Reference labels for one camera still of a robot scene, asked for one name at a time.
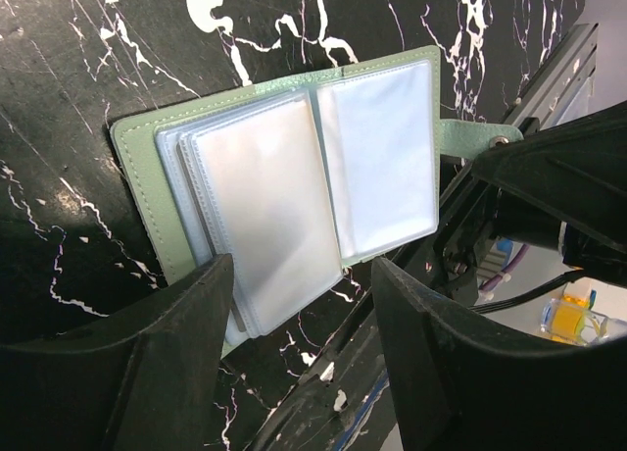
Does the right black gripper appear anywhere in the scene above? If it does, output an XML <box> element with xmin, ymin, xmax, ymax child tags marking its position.
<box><xmin>425</xmin><ymin>102</ymin><xmax>626</xmax><ymax>304</ymax></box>

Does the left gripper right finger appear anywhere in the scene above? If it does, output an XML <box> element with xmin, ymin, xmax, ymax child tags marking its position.
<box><xmin>371</xmin><ymin>258</ymin><xmax>626</xmax><ymax>450</ymax></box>

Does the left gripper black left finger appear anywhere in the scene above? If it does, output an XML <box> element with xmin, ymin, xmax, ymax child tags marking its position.
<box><xmin>1</xmin><ymin>255</ymin><xmax>234</xmax><ymax>450</ymax></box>

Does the grey-green card holder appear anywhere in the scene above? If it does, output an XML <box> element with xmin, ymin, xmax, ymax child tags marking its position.
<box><xmin>112</xmin><ymin>46</ymin><xmax>522</xmax><ymax>283</ymax></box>

